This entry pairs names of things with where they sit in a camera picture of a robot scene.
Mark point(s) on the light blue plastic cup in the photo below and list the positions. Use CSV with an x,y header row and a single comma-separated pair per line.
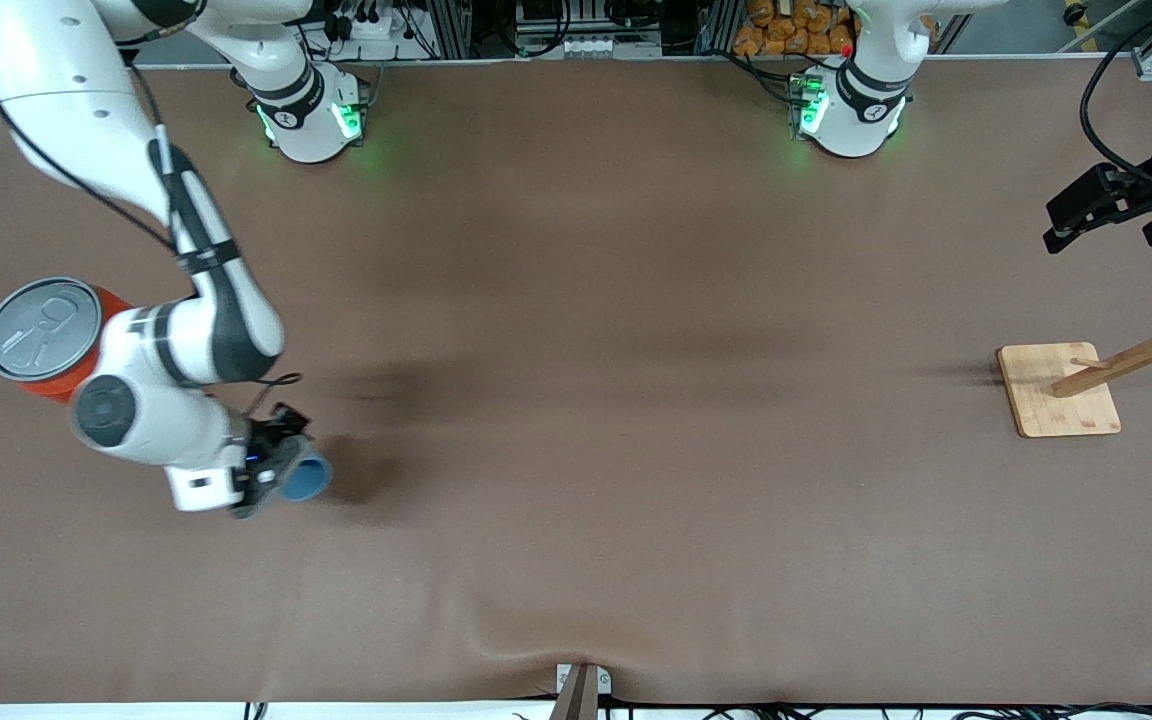
x,y
308,478

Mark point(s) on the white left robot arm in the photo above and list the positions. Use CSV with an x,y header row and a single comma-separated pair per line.
x,y
851,115

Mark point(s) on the grey camera mount pole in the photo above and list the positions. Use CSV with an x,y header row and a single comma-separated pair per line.
x,y
576,700

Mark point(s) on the silver metal table bracket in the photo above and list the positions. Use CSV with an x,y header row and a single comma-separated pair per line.
x,y
604,682

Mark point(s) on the bag of orange snacks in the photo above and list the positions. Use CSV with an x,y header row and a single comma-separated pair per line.
x,y
786,30

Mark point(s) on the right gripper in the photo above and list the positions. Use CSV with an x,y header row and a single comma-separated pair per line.
x,y
266,440

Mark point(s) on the wooden cup rack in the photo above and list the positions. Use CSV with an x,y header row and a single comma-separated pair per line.
x,y
1056,400

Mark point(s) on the orange can with silver lid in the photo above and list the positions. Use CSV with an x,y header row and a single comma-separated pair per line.
x,y
36,330

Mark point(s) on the white power strip with plugs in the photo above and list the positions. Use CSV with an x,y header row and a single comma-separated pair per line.
x,y
376,28

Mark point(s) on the brown table cover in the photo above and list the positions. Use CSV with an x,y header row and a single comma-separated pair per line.
x,y
576,400

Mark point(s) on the small white connector strip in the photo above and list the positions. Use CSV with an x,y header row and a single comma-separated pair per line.
x,y
591,46

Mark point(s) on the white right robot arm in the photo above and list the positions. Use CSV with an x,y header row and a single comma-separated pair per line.
x,y
56,60

